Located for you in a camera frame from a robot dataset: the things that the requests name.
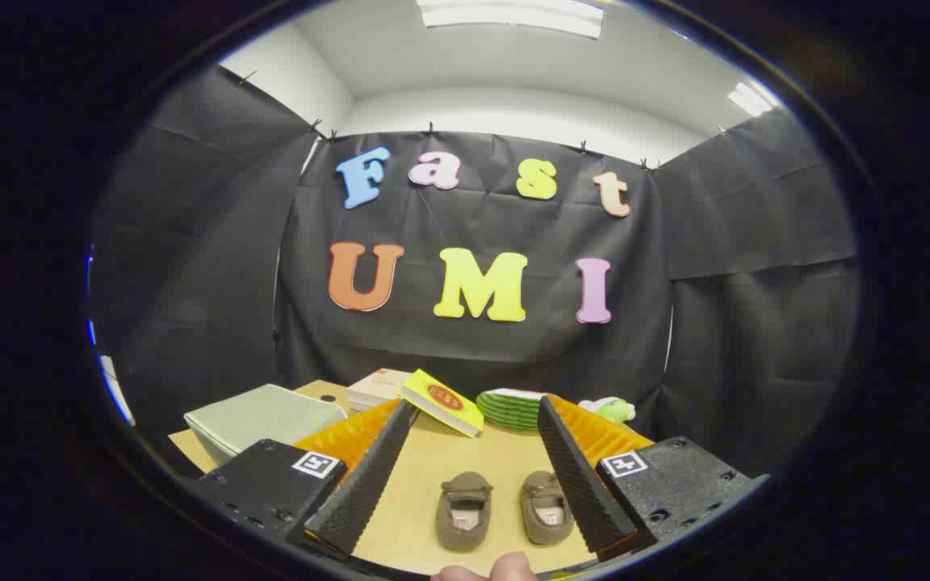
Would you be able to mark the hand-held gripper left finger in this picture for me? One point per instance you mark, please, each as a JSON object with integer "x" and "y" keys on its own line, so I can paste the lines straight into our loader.
{"x": 368, "y": 484}

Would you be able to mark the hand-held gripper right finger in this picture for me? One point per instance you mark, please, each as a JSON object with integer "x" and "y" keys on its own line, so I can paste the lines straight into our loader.
{"x": 582, "y": 484}

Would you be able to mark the brown fuzzy slipper shoe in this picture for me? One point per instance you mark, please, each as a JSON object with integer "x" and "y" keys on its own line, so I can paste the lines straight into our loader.
{"x": 465, "y": 516}
{"x": 542, "y": 528}

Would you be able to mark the pale fabric storage box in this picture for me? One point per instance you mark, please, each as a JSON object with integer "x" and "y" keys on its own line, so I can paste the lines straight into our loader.
{"x": 263, "y": 415}

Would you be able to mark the pink and green plush toy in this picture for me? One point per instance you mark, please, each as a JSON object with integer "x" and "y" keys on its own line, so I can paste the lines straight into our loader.
{"x": 614, "y": 410}

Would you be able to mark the white paperback book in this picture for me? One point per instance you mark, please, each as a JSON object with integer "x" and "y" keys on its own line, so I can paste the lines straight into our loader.
{"x": 368, "y": 402}

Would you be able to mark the watermelon slice plush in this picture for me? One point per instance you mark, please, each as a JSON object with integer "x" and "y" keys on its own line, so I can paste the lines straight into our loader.
{"x": 509, "y": 411}

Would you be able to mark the beige cover book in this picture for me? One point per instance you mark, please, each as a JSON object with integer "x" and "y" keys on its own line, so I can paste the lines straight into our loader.
{"x": 376, "y": 382}

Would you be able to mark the yellow book with red emblem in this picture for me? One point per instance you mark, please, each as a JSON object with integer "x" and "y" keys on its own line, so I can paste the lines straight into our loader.
{"x": 445, "y": 399}

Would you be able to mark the black backdrop cloth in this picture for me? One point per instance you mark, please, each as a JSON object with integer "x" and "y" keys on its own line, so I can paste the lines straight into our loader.
{"x": 473, "y": 363}

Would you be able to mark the small ceiling light panel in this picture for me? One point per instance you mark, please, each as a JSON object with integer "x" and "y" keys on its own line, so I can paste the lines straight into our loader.
{"x": 749, "y": 98}

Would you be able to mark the long ceiling light panel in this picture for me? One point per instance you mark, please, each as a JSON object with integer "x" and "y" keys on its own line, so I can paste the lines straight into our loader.
{"x": 513, "y": 14}

